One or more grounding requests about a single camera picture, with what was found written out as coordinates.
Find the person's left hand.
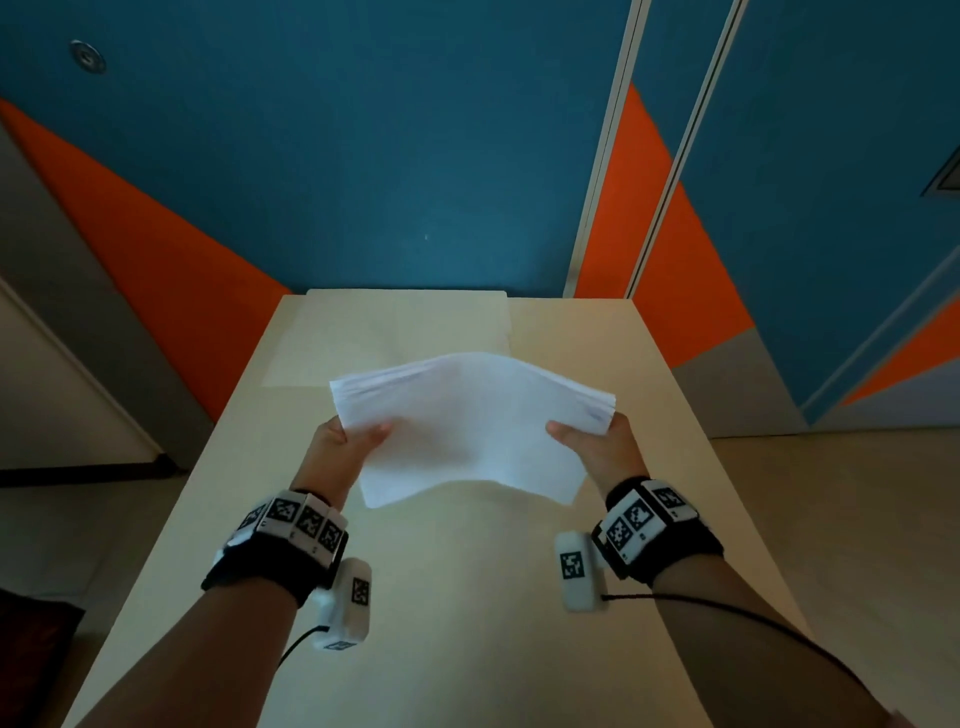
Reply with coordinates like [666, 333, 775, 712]
[291, 417, 394, 512]

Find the person's right hand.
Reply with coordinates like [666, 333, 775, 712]
[546, 411, 651, 504]

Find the stack of white paper sheets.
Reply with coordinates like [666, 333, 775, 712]
[329, 352, 618, 510]

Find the person's right forearm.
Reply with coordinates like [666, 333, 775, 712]
[651, 553, 918, 728]

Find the person's left forearm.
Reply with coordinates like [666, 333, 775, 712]
[75, 577, 303, 728]

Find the beige paper sheet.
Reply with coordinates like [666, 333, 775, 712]
[259, 288, 516, 389]

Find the right wrist tracker band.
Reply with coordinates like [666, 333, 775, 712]
[591, 475, 726, 588]

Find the wrist tracker band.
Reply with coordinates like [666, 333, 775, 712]
[591, 475, 726, 588]
[200, 489, 351, 609]

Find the left wrist tracker band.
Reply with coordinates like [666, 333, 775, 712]
[200, 489, 351, 609]

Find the beige table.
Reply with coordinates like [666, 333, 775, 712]
[61, 289, 815, 728]

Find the dark red cushion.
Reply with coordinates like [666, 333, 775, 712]
[0, 587, 87, 728]

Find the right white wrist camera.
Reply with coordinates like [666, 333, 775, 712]
[554, 531, 610, 615]

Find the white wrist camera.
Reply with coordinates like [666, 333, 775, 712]
[312, 558, 374, 652]
[554, 531, 610, 615]

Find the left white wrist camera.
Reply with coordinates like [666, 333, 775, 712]
[312, 558, 374, 652]

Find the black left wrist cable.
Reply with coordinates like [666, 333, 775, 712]
[279, 625, 322, 671]

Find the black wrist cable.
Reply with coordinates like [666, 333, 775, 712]
[600, 593, 871, 691]
[279, 625, 322, 671]

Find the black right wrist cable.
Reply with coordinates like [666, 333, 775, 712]
[600, 593, 871, 691]

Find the white vertical wall trim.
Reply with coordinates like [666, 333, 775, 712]
[562, 0, 652, 300]
[624, 0, 751, 300]

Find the round silver wall fixture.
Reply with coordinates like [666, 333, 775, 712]
[69, 39, 108, 75]

